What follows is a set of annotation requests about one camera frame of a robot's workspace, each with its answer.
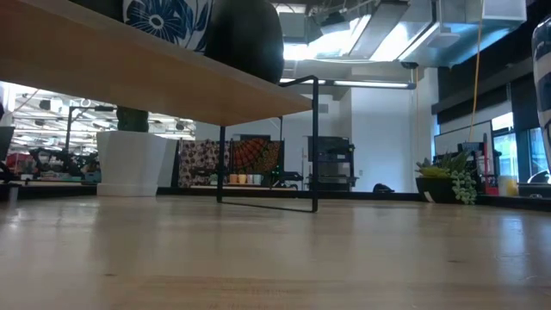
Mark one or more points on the dark blue ceramic mug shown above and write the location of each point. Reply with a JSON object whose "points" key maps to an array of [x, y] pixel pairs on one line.
{"points": [[245, 39]]}

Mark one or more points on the white mug blue floral print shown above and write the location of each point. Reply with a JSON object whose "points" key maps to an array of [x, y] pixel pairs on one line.
{"points": [[168, 21]]}

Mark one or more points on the orange mandala fabric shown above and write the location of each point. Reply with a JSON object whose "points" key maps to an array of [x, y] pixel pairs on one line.
{"points": [[256, 155]]}

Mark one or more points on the black equipment cart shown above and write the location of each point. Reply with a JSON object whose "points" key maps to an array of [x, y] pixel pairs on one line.
{"points": [[331, 163]]}

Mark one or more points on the floral patterned fabric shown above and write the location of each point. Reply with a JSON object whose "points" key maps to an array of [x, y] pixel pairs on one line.
{"points": [[198, 163]]}

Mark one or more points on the black bag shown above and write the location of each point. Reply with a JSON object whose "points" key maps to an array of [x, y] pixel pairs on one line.
{"points": [[382, 188]]}

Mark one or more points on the white hexagonal planter pot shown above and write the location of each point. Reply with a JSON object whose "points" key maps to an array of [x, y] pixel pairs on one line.
{"points": [[129, 163]]}

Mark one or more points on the green cactus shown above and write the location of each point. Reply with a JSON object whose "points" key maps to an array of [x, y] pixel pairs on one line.
{"points": [[131, 119]]}

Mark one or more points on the black round plant pot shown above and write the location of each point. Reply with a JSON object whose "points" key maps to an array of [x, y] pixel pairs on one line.
{"points": [[435, 189]]}

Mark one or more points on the wooden shelf with black legs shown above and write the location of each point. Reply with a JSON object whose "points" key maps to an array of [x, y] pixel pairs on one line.
{"points": [[129, 64]]}

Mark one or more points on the green succulent plant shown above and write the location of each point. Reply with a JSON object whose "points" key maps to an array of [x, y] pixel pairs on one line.
{"points": [[462, 183]]}

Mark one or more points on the background robot rig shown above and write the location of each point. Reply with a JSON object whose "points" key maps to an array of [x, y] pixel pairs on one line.
{"points": [[64, 159]]}

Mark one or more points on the yellow bottle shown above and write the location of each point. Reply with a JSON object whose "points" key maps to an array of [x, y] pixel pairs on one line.
{"points": [[510, 186]]}

